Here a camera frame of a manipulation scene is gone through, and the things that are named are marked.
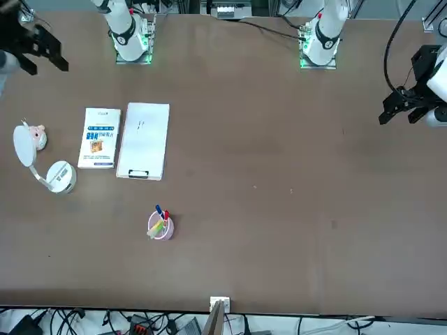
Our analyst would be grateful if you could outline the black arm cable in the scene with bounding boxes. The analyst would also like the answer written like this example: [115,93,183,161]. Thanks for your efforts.
[383,0,419,92]

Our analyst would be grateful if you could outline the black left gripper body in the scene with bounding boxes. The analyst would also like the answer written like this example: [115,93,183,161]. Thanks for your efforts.
[411,44,442,103]

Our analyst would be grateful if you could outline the black table cable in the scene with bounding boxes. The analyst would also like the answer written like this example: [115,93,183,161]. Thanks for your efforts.
[237,19,307,42]
[279,15,303,29]

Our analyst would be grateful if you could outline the white table edge bracket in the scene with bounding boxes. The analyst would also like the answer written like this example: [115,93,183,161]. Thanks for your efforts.
[209,296,232,313]

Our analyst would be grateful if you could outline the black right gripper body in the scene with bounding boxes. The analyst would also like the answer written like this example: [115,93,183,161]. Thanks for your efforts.
[0,0,40,57]

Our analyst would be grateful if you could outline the white clipboard with black clip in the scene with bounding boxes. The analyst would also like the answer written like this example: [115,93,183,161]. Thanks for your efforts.
[115,102,171,181]

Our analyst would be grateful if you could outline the black power strip red switches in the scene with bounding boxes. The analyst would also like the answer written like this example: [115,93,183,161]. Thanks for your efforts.
[128,315,155,335]

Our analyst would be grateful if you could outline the white cable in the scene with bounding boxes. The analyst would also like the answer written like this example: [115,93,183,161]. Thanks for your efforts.
[303,315,376,334]

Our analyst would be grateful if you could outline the white and blue book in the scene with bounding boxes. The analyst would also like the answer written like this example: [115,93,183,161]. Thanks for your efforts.
[77,107,122,170]

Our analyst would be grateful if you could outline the aluminium profile rail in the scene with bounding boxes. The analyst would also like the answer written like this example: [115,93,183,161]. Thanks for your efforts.
[422,0,447,33]

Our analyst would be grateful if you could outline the pink plush pig toy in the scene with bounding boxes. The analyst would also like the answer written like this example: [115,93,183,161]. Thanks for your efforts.
[27,124,48,151]

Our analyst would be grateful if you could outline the grey camera stand post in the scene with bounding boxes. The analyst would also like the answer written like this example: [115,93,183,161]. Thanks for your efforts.
[202,299,226,335]

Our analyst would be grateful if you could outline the pink translucent pen cup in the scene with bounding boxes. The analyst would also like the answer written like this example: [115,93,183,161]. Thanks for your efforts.
[147,209,175,241]

